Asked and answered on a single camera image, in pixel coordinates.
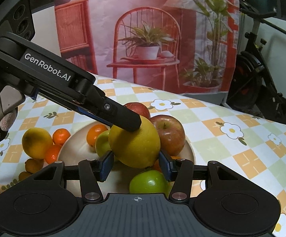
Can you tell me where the printed pink backdrop cloth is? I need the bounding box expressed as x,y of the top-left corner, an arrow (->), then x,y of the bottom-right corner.
53,0 -> 240,97

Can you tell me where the red apple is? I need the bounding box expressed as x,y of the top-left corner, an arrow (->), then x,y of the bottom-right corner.
124,102 -> 151,120
150,115 -> 186,156

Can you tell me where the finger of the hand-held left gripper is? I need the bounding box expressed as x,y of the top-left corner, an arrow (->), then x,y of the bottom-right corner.
77,83 -> 143,132

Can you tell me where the green jujube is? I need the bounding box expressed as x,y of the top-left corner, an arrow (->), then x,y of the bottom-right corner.
95,130 -> 114,162
129,170 -> 173,194

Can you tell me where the checkered floral tablecloth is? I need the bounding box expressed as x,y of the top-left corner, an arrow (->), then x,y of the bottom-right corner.
0,75 -> 286,237

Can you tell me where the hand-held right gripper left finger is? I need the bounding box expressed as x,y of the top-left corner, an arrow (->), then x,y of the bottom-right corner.
30,150 -> 114,203

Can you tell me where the black exercise bike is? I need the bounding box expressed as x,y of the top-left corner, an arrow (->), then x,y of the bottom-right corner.
226,0 -> 286,126

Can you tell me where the round yellow lemon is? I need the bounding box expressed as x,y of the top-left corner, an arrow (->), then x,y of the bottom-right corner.
22,128 -> 54,160

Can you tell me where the person's left hand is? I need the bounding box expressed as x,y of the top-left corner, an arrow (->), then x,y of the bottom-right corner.
0,96 -> 18,162

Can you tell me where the beige plate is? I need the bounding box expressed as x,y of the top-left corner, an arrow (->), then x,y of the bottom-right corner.
58,121 -> 195,199

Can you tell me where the large oval yellow lemon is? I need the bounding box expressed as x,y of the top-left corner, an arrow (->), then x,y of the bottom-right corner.
108,116 -> 161,169

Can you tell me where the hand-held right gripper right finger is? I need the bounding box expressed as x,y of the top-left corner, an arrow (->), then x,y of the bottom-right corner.
159,151 -> 242,203

